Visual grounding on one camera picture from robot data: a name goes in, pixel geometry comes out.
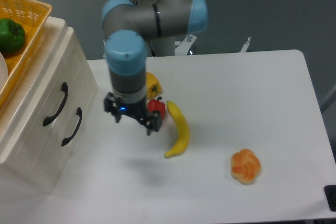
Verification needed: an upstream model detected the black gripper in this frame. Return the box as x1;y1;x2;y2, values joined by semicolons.
103;92;162;136

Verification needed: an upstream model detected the black top drawer handle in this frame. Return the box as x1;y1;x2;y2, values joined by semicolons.
43;82;68;127

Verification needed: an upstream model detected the black drawer handle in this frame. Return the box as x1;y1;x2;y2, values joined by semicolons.
61;107;83;147
43;82;68;127

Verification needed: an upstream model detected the white drawer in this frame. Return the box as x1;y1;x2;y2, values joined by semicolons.
1;24;97;165

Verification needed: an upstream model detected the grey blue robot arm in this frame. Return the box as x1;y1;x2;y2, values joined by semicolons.
101;0;208;133

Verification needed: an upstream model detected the white drawer cabinet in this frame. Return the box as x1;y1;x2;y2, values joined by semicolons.
1;17;98;193

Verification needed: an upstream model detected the red bell pepper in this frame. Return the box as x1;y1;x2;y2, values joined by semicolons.
146;96;166;120

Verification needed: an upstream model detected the yellow bell pepper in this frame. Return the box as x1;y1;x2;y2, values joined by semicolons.
146;72;162;99

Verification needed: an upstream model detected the yellow banana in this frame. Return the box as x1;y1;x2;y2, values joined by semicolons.
164;101;190;158

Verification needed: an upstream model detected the orange knotted bread roll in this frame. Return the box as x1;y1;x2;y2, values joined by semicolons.
230;148;261;185

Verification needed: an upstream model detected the white plate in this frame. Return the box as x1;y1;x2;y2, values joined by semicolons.
0;54;8;90

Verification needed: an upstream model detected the yellow plastic basket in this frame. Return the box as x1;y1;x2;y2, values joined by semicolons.
1;0;53;106

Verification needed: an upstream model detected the green bell pepper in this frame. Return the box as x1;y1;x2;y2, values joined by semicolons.
1;18;25;54

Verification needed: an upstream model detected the black device at table edge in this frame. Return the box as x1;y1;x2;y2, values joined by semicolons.
324;185;336;212

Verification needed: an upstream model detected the black lower drawer handle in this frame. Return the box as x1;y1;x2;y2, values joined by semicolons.
61;107;83;147

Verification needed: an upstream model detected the white table bracket right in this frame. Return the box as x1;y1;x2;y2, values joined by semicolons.
239;36;251;53

